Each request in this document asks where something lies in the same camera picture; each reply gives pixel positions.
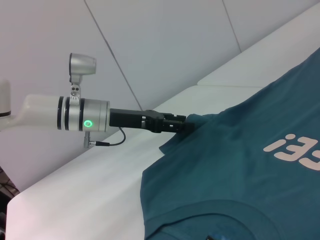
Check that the teal t-shirt with FREE print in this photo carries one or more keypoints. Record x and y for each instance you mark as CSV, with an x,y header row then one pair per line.
x,y
225,162

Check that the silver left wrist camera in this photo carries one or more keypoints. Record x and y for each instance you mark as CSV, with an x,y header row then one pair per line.
x,y
83,65

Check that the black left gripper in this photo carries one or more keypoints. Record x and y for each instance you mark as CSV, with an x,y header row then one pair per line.
x,y
130,120

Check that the left robot arm silver white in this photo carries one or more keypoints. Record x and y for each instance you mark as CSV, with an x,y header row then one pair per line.
x,y
82,112

